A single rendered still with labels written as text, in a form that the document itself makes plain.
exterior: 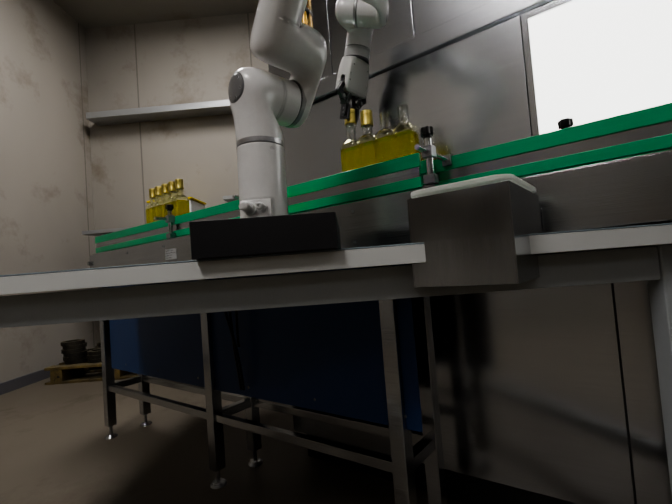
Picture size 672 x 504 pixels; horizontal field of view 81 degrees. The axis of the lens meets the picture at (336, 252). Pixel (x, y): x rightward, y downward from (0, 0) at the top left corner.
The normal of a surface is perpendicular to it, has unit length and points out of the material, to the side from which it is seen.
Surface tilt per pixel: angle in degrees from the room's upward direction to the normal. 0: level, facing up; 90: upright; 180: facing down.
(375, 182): 90
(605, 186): 90
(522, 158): 90
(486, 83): 90
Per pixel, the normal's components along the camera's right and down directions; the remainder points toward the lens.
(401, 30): -0.61, 0.01
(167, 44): -0.04, -0.04
